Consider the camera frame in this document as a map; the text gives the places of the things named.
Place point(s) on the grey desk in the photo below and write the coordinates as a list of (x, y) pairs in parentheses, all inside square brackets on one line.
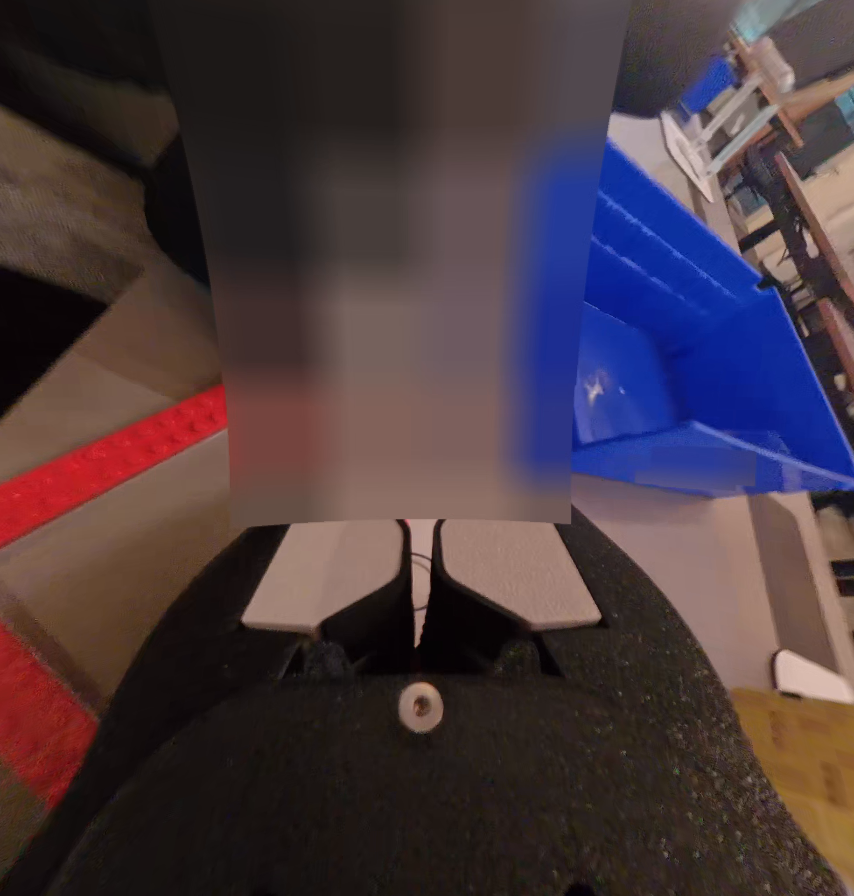
[(679, 560)]

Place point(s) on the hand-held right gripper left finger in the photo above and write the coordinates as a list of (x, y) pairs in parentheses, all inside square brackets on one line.
[(315, 574)]

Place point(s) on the red brick frame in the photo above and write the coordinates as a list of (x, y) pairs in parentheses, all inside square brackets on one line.
[(84, 476)]

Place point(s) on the white flower print box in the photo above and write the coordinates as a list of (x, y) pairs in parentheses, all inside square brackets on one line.
[(812, 675)]

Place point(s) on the yellow cardboard box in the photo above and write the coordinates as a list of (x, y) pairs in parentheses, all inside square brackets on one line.
[(812, 784)]

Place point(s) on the small blue bin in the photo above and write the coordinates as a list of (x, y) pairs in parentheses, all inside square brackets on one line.
[(708, 82)]

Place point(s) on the large blue plastic bin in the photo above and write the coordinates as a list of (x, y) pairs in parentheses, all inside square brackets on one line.
[(679, 280)]

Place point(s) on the white metal rack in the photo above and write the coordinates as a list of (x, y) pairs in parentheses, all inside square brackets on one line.
[(707, 150)]

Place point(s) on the wooden table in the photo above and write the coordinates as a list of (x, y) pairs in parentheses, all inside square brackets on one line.
[(815, 238)]

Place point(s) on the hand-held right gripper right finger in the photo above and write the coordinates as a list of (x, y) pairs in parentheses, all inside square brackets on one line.
[(518, 574)]

